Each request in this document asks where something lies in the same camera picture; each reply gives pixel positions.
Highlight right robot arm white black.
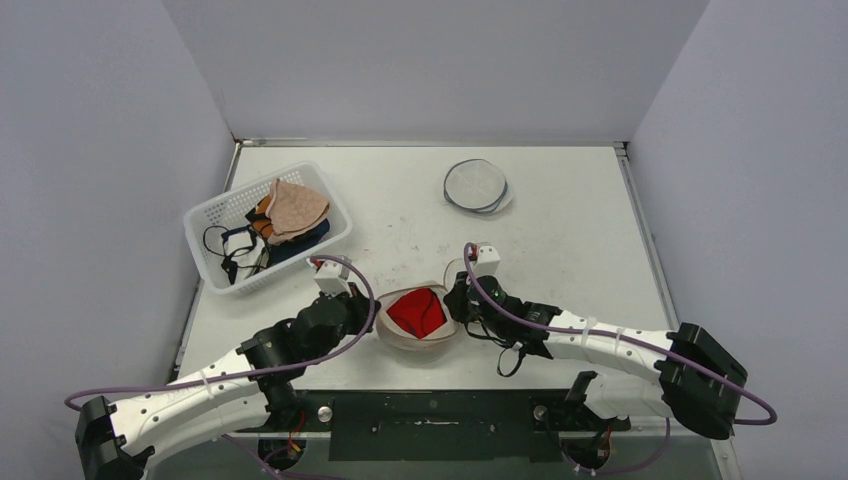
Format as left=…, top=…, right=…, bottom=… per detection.
left=444, top=272, right=748, bottom=440

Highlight aluminium front frame rail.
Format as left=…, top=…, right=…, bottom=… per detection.
left=135, top=390, right=735, bottom=439

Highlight navy blue bra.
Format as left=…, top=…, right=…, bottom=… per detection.
left=268, top=219, right=330, bottom=266

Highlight orange bra black straps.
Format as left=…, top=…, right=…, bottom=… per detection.
left=245, top=195, right=276, bottom=238

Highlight white mesh bag beige trim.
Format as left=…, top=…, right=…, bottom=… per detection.
left=375, top=259, right=460, bottom=362

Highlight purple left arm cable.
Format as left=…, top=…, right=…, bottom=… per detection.
left=64, top=254, right=378, bottom=480

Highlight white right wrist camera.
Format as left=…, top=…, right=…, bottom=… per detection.
left=468, top=243, right=501, bottom=277

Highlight white perforated plastic basket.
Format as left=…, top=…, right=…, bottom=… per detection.
left=183, top=161, right=353, bottom=295

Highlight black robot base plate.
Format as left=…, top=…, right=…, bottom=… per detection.
left=251, top=389, right=631, bottom=462

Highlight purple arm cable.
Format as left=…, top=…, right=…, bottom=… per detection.
left=64, top=254, right=378, bottom=480
left=462, top=242, right=778, bottom=477

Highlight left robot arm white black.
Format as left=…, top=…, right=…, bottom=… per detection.
left=75, top=285, right=380, bottom=479

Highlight red bra black trim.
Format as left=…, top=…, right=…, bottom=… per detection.
left=387, top=288, right=447, bottom=339

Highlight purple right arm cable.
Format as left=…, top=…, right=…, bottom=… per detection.
left=462, top=242, right=778, bottom=477

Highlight beige lace bra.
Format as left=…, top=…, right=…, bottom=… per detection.
left=265, top=178, right=330, bottom=245

